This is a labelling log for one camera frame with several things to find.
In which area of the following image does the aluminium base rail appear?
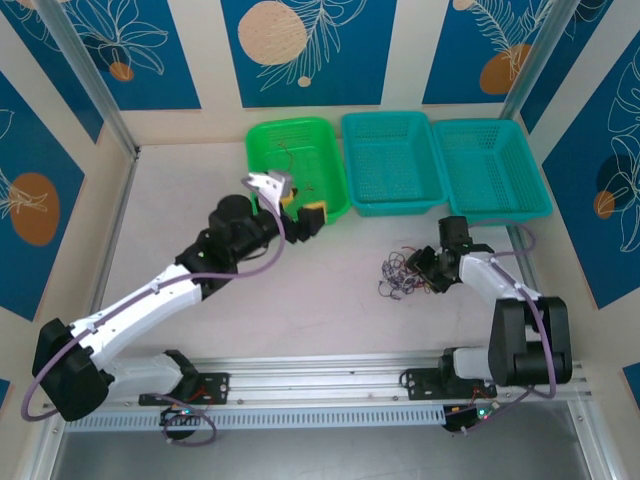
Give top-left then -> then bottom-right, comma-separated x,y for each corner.
42,352 -> 587,409

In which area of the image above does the aluminium frame post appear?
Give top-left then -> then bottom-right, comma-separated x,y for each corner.
502,0 -> 596,121
37,0 -> 141,161

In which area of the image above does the grey slotted cable duct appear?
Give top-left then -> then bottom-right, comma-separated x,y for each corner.
64,403 -> 446,432

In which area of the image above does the teal plastic basket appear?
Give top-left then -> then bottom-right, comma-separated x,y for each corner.
341,110 -> 449,219
431,118 -> 555,229

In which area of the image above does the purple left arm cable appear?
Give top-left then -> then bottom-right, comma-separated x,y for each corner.
20,174 -> 287,446

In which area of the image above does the thin cable pile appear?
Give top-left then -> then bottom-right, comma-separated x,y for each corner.
377,243 -> 432,301

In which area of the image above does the green plastic basket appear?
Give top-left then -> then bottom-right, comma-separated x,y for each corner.
244,116 -> 351,234

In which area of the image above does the red thin cable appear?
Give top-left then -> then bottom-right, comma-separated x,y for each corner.
276,141 -> 317,195

